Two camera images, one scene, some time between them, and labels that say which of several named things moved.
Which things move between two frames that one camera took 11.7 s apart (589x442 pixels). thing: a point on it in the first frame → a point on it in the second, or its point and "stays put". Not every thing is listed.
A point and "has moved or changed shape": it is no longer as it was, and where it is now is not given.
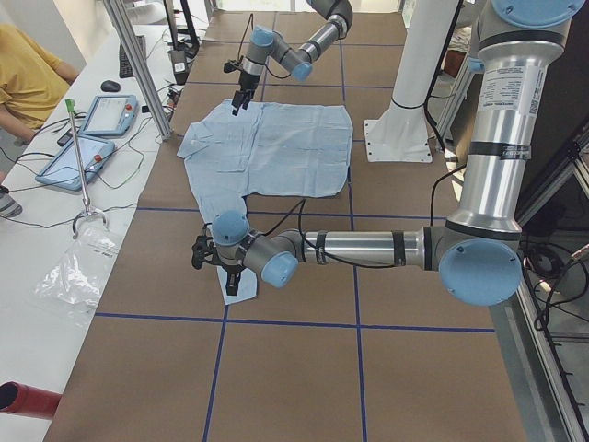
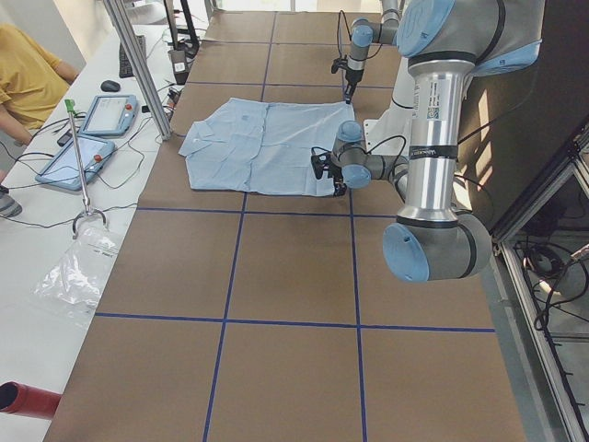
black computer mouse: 109,86 stays put
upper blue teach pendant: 112,115 stays put
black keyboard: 124,65 stays put
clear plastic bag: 75,275 stays put
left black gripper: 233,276 → 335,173
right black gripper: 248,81 → 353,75
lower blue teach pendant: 64,169 stays put
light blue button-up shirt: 274,148 has moved or changed shape
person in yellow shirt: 30,70 stays put
